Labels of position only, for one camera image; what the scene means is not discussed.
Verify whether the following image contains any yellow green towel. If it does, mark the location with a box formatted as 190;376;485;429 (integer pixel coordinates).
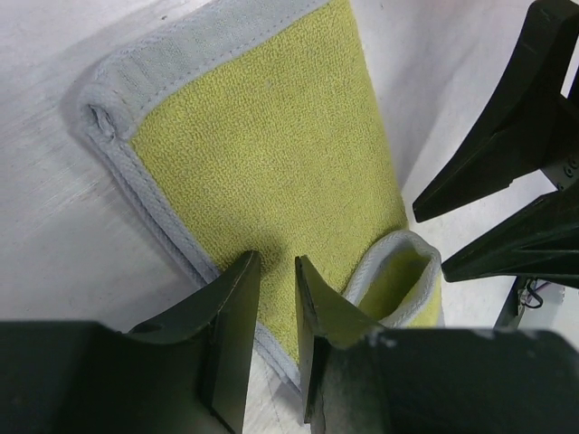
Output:
79;1;442;384

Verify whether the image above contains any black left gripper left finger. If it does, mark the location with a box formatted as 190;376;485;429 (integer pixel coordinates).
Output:
1;251;261;433

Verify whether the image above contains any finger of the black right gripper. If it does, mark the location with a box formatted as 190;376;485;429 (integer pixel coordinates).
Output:
442;189;578;288
413;1;578;222

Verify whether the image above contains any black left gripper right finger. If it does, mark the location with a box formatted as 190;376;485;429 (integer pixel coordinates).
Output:
295;257;578;433

